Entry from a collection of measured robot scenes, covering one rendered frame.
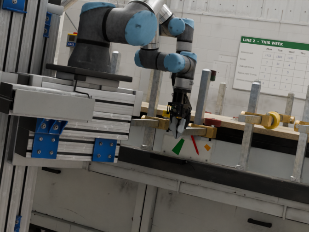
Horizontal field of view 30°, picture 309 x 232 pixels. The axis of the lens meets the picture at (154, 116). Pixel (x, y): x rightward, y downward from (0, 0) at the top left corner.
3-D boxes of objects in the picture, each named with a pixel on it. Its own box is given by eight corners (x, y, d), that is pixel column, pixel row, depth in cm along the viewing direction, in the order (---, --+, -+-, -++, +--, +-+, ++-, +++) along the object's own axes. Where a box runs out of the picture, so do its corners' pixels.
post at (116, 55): (104, 144, 296) (118, 51, 293) (98, 142, 297) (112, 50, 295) (107, 144, 299) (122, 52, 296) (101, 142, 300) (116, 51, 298)
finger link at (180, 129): (171, 139, 240) (175, 117, 239) (177, 138, 245) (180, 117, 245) (178, 140, 238) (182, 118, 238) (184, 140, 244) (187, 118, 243)
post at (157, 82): (145, 163, 285) (161, 67, 283) (139, 162, 287) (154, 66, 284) (148, 163, 289) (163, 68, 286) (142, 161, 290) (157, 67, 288)
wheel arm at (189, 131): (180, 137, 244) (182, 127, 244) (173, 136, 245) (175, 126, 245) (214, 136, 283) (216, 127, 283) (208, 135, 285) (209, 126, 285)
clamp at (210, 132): (212, 138, 270) (214, 127, 270) (185, 133, 276) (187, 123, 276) (215, 138, 275) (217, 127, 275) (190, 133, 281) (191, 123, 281)
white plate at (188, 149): (209, 164, 270) (213, 142, 270) (160, 153, 281) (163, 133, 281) (210, 164, 271) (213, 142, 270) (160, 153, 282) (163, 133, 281)
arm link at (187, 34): (174, 18, 273) (191, 20, 275) (172, 41, 273) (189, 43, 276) (180, 16, 265) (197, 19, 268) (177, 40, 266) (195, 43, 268)
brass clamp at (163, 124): (163, 130, 280) (165, 119, 280) (139, 124, 286) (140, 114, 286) (168, 130, 286) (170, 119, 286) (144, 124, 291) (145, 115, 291)
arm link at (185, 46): (174, 41, 269) (180, 43, 277) (172, 50, 269) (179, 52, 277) (188, 42, 266) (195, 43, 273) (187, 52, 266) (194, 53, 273)
